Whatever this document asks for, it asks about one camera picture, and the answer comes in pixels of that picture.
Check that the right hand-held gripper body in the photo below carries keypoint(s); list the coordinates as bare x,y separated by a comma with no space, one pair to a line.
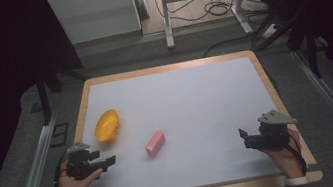
273,132

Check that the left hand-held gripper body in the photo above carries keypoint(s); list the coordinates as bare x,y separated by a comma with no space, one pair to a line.
79,161

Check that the person's right hand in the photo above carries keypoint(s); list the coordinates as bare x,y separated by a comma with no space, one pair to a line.
284,159

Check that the orange fruit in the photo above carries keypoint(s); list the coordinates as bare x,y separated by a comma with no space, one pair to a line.
107,125

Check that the black floor plate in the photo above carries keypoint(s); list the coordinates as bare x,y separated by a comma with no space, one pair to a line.
59,134

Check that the pink soap bar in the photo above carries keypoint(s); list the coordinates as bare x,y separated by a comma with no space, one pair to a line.
155,143

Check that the black stand leg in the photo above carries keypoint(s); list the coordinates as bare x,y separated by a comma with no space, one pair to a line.
44,99

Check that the white power strip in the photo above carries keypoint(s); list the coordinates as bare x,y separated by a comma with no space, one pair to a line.
270,31

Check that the white cabinet panel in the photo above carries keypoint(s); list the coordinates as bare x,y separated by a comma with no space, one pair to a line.
94,13

